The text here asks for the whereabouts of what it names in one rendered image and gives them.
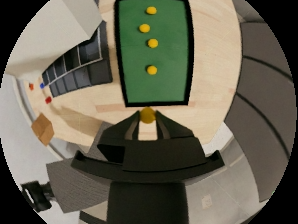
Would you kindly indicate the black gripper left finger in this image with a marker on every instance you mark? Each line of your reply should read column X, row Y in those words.
column 125, row 128

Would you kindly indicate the green tray with black rim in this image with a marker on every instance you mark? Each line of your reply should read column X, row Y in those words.
column 172, row 27

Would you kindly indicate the yellow marble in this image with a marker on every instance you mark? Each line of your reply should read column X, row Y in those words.
column 152, row 43
column 151, row 70
column 147, row 115
column 144, row 28
column 151, row 10

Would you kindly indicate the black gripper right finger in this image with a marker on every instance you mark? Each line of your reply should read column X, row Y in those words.
column 170, row 128

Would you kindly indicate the white curved cover panel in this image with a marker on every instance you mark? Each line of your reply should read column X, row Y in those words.
column 57, row 27

